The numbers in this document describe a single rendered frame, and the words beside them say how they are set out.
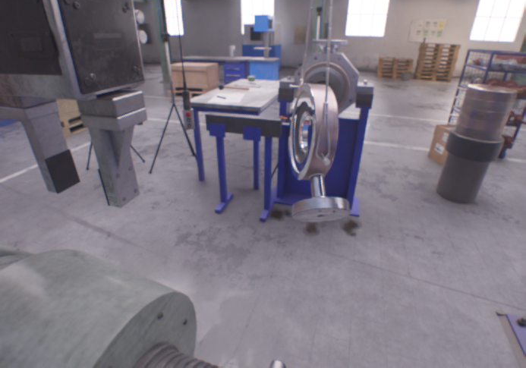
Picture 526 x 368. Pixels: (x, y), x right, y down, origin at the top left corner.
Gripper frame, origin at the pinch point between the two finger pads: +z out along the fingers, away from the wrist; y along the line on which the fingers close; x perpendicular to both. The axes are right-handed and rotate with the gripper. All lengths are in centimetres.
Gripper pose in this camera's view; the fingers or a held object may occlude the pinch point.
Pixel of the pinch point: (87, 176)
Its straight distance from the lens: 57.2
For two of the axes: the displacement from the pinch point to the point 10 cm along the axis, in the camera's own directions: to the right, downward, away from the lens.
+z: 0.0, 8.9, 4.5
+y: 9.5, 1.4, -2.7
